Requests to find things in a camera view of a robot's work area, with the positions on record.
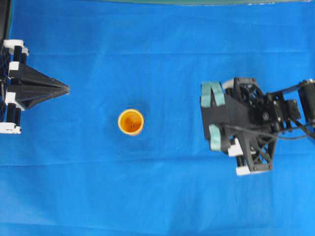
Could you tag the right gripper black finger green tape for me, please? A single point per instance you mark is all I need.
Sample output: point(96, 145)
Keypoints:
point(212, 103)
point(222, 137)

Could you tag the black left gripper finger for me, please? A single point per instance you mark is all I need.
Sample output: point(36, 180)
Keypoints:
point(27, 96)
point(26, 74)

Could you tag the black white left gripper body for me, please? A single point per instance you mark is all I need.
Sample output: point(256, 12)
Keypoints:
point(10, 116)

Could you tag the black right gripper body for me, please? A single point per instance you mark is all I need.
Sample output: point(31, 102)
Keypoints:
point(255, 123)

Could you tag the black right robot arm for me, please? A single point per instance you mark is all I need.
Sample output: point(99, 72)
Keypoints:
point(305, 97)

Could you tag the yellow plastic cup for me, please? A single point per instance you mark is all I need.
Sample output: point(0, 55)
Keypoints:
point(131, 122)

